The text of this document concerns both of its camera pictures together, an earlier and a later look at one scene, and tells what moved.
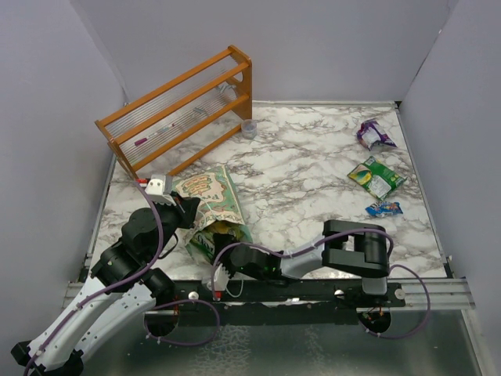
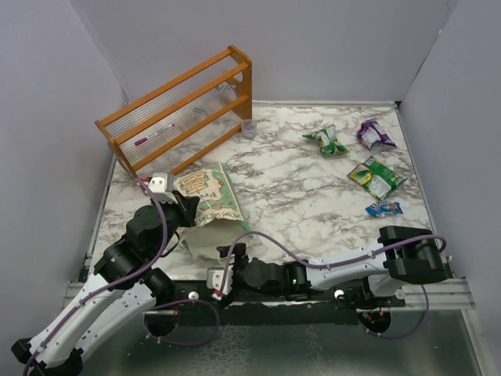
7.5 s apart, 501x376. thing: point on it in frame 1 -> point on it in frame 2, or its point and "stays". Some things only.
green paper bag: [218, 206] stays
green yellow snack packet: [201, 244] -> [327, 141]
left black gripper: [186, 207] stays
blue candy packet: [384, 208] stays
